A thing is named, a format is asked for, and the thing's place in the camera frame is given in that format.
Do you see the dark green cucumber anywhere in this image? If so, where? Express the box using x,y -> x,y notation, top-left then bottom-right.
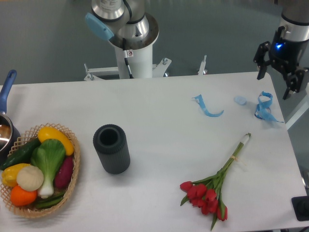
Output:
0,138 -> 41,171

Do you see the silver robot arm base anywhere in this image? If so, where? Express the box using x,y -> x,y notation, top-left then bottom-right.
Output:
85,0 -> 159,50

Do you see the yellow bell pepper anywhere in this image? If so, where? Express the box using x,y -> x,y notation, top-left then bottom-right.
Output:
1,163 -> 30,188

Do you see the blue handled saucepan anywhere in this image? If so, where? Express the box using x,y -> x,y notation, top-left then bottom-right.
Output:
0,70 -> 20,165

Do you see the red tulip bouquet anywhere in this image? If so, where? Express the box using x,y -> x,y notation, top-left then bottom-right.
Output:
180,133 -> 252,231

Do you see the green vegetable under basket items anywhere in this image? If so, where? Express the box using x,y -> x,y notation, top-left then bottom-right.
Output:
34,192 -> 65,210

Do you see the tangled blue tape strip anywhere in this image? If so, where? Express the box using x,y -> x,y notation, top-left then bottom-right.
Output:
254,91 -> 284,123

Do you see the dark grey ribbed vase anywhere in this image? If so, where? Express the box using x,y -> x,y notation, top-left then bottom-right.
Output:
93,124 -> 130,174

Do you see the green bok choy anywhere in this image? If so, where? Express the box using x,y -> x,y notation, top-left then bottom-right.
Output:
30,139 -> 66,199

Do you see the purple sweet potato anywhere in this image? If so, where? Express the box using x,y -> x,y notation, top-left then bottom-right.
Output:
54,156 -> 74,189

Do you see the white pedestal foot frame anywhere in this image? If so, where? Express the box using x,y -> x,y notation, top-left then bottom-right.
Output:
84,55 -> 208,81

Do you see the curved blue tape strip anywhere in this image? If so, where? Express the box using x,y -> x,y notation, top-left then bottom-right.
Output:
192,94 -> 224,117

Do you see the small light blue cap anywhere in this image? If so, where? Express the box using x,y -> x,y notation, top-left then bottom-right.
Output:
234,96 -> 247,105

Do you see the woven wicker basket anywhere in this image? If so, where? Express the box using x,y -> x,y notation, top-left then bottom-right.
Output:
0,123 -> 81,218

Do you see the cream white garlic bulb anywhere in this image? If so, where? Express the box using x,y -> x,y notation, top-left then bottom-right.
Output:
16,165 -> 44,191

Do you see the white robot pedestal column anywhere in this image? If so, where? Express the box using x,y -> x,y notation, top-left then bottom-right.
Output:
114,45 -> 153,79

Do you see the orange fruit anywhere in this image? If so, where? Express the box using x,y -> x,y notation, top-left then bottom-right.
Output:
10,185 -> 37,206

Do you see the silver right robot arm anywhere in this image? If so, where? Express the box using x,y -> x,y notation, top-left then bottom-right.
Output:
269,0 -> 309,100

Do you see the black device at edge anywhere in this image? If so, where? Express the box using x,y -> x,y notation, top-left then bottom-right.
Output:
291,196 -> 309,221

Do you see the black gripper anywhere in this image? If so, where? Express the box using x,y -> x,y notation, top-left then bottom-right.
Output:
253,26 -> 309,100

